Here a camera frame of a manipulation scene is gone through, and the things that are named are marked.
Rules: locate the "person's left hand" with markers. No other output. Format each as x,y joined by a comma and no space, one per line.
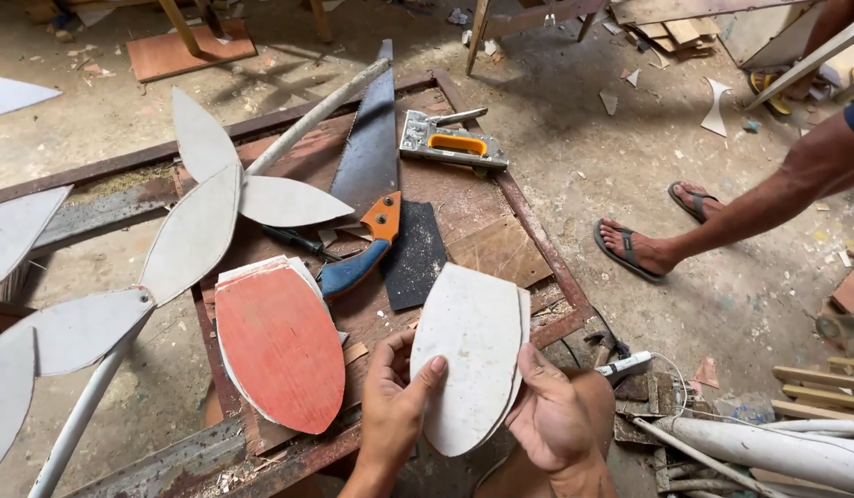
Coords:
392,408

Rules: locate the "person's right hand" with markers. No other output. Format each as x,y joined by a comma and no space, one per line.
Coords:
555,422

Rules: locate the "white leaf-shaped board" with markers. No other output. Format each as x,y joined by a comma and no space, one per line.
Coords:
468,346
524,325

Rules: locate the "hammer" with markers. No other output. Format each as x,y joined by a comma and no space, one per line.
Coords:
603,342

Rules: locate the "red leaf-shaped board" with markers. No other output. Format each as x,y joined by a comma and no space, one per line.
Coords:
285,346

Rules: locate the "black sandpaper sheet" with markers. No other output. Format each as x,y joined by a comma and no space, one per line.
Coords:
416,256

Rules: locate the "pile of white leaf-shaped boards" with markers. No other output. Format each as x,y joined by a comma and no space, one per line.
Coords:
306,271

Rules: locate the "grey flip-flop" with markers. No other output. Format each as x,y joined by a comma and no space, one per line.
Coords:
681,206
624,266

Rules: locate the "brown plywood piece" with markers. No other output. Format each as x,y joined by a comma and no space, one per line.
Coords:
499,250

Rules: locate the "black screwdriver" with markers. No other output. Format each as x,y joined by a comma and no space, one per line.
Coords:
295,240

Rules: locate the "heap of white pipes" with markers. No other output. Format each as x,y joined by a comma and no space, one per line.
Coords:
765,449

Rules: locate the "grey petal panel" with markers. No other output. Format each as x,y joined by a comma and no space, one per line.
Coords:
288,202
192,235
74,332
202,135
5,394
15,228

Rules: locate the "stack of wooden slats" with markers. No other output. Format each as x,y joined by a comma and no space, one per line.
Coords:
821,391

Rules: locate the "silver staple gun orange grip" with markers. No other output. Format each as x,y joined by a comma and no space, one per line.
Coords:
454,146

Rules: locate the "white pole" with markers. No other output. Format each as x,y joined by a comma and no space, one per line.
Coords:
316,117
81,422

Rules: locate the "white curved offcut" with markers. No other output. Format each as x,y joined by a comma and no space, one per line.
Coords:
714,107

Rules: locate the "yellow flip-flop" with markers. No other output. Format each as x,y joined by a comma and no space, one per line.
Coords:
769,93

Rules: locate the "wooden stool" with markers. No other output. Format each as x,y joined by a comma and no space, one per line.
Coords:
185,24
530,17

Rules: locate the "pile of wood scraps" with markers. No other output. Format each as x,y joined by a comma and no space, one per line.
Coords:
675,33

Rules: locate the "red-brown board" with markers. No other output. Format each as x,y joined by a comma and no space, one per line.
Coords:
192,52

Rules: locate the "white wooden slat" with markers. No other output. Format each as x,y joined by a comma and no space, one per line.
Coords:
807,63

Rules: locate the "white cabinet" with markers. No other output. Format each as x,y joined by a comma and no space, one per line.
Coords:
765,31

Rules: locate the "grey board piece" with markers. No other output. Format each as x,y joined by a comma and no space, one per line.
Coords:
12,95

